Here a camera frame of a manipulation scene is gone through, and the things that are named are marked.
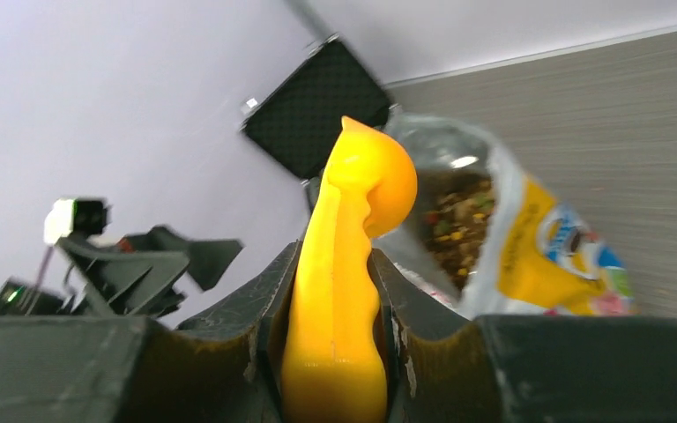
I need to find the cat food bag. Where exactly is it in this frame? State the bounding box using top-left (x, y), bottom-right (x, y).
top-left (375, 113), bottom-right (637, 319)

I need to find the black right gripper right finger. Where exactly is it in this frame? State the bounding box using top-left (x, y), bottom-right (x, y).
top-left (368, 250), bottom-right (677, 422)

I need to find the pet food kibble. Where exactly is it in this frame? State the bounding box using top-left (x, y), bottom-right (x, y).
top-left (421, 174), bottom-right (496, 290)

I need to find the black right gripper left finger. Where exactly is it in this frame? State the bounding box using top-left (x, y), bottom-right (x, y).
top-left (0, 241), bottom-right (301, 422)

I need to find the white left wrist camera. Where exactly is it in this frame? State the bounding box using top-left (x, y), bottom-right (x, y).
top-left (42, 197), bottom-right (110, 245)

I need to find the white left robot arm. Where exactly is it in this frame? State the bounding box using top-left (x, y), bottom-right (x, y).
top-left (0, 226), bottom-right (243, 318)

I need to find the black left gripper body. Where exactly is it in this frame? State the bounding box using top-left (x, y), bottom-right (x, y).
top-left (81, 256), bottom-right (190, 317)

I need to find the black poker chip case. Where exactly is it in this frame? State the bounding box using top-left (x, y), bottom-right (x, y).
top-left (242, 35), bottom-right (394, 180)

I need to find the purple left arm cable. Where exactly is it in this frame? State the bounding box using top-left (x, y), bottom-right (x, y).
top-left (32, 245), bottom-right (56, 290)

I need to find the yellow plastic scoop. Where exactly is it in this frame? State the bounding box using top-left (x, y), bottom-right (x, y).
top-left (280, 116), bottom-right (417, 422)

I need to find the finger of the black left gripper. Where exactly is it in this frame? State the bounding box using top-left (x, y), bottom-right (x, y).
top-left (122, 225), bottom-right (243, 292)
top-left (56, 234), bottom-right (190, 317)

